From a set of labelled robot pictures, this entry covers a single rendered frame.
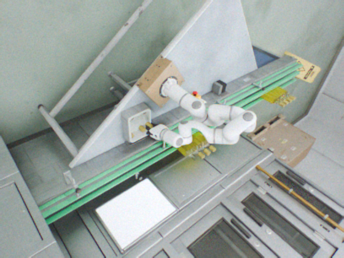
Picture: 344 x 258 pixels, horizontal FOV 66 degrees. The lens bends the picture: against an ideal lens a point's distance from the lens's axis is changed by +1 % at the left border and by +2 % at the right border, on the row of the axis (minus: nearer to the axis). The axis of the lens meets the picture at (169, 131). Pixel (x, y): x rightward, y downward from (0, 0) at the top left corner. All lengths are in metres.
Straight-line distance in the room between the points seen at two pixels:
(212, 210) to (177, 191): 0.26
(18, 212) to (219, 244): 1.11
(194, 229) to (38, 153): 1.29
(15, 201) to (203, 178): 1.16
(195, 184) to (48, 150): 1.15
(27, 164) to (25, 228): 0.84
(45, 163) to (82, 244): 0.71
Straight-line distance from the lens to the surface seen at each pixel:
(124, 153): 1.80
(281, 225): 1.93
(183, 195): 1.82
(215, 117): 1.52
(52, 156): 2.20
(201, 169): 1.97
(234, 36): 2.20
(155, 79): 1.60
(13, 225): 1.47
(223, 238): 1.77
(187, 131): 1.48
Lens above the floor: 1.93
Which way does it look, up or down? 33 degrees down
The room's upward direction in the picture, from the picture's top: 130 degrees clockwise
